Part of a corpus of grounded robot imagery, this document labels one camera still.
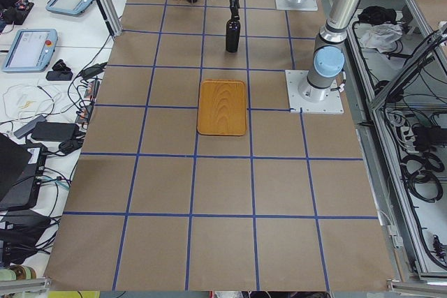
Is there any wooden rectangular tray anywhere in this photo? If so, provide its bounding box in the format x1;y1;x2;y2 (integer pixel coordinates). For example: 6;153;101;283
197;79;247;136

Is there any crumpled white and black cloth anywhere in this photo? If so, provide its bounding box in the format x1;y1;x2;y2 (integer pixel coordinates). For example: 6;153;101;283
358;6;403;53

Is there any lower blue teach pendant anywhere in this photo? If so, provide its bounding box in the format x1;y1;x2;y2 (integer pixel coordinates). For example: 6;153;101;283
1;29;58;73

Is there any black power adapter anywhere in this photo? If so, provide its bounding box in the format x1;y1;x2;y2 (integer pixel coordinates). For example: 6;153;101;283
31;122;79;142

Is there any black laptop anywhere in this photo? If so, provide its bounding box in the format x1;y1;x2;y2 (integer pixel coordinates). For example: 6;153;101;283
1;135;47;211

